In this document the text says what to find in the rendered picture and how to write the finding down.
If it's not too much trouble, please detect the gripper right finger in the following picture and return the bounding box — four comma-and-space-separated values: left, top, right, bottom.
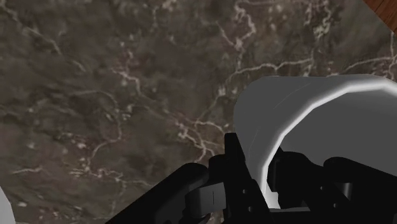
267, 149, 397, 224

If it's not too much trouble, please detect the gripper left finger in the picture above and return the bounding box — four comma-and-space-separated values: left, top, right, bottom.
105, 132, 274, 224

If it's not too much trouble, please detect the white rounded object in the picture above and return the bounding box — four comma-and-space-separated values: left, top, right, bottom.
0, 186, 17, 224

